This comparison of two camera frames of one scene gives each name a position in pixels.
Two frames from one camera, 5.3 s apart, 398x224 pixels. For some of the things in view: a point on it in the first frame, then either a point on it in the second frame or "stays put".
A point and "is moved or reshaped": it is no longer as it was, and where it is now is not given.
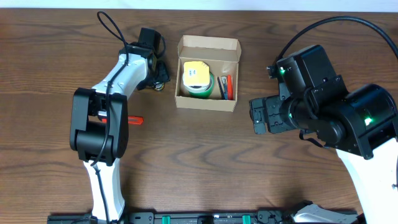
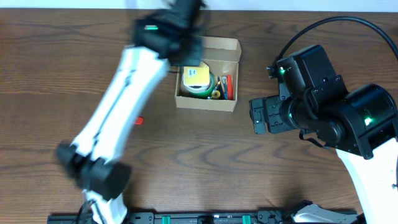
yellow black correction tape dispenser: [158, 86] is moved or reshaped
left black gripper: [164, 74] → [188, 58]
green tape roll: [204, 94] stays put
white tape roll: [197, 89] stays put
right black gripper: [273, 106] stays put
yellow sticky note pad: [196, 73] stays put
